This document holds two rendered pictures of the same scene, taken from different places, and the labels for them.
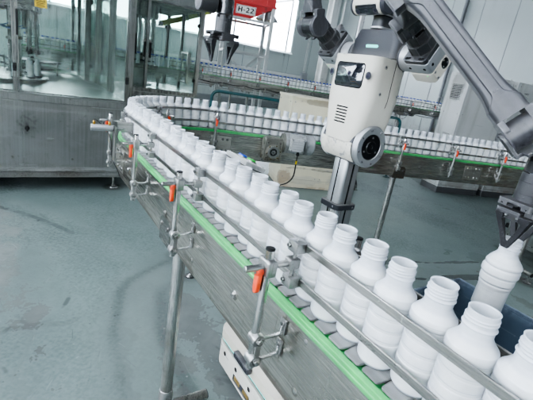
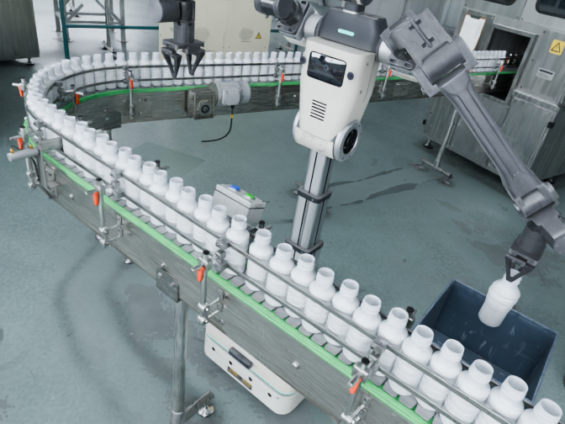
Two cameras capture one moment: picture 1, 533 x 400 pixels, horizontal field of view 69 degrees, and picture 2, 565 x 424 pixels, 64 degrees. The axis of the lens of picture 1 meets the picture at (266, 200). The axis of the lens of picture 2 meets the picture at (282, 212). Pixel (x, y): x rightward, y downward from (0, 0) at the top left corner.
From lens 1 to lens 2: 0.58 m
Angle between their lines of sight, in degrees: 24
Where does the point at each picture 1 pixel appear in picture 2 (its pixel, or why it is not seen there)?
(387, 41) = (365, 31)
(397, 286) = (480, 385)
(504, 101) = (522, 182)
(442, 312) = (516, 404)
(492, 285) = (498, 309)
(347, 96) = (324, 92)
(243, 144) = (166, 102)
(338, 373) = not seen: outside the picture
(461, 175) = (392, 92)
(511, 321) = not seen: hidden behind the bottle
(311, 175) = not seen: hidden behind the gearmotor
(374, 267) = (454, 365)
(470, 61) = (498, 149)
